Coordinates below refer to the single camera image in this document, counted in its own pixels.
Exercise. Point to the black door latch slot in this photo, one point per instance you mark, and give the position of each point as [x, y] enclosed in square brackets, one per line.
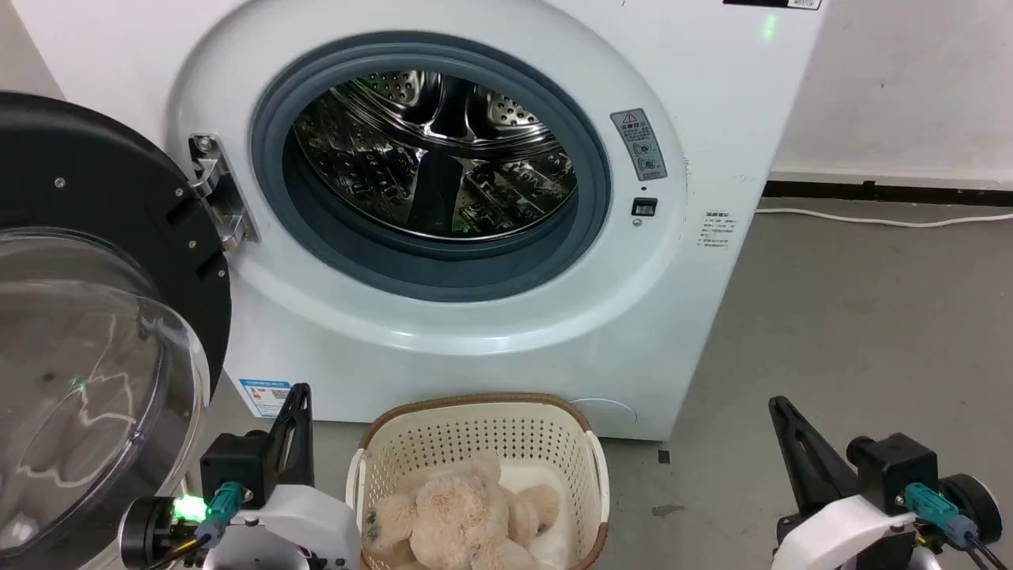
[644, 207]

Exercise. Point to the metal washer door hinge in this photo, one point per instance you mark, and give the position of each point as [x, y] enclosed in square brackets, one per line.
[221, 194]

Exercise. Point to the beige plush teddy bear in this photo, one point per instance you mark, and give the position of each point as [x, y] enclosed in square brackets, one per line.
[459, 514]

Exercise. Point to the black washer door, glass bowl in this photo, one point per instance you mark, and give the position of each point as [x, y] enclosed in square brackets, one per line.
[87, 182]

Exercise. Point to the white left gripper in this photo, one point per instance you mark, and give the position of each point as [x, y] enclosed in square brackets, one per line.
[309, 518]

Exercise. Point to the grey rubber door gasket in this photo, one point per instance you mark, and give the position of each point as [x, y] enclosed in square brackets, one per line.
[348, 241]

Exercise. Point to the round white filter cover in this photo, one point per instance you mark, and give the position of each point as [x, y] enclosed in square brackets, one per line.
[605, 416]

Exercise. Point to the blue white energy label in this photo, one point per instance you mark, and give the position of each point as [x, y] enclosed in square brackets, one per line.
[265, 396]

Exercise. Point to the white text sticker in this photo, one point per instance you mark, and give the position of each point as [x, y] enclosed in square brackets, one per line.
[716, 229]

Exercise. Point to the black wall baseboard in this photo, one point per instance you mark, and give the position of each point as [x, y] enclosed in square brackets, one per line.
[886, 192]

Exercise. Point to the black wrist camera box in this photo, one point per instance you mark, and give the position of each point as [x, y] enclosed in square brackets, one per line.
[237, 467]
[890, 467]

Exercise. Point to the black model label strip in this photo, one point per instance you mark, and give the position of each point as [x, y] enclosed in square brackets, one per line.
[772, 3]

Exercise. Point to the white front-load washing machine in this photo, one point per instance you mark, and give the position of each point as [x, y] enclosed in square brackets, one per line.
[491, 356]

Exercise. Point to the stainless steel washer drum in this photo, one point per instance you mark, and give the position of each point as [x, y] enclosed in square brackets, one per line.
[435, 158]

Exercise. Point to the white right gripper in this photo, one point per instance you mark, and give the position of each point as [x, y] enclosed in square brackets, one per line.
[847, 530]

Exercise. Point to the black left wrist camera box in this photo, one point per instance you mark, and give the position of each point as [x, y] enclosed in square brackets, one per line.
[237, 467]

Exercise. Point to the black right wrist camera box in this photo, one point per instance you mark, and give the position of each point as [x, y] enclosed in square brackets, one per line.
[890, 467]

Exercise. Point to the grey warning sticker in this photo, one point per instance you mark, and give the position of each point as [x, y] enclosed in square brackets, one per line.
[639, 144]

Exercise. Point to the cream perforated laundry basket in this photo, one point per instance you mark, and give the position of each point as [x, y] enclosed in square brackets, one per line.
[475, 431]

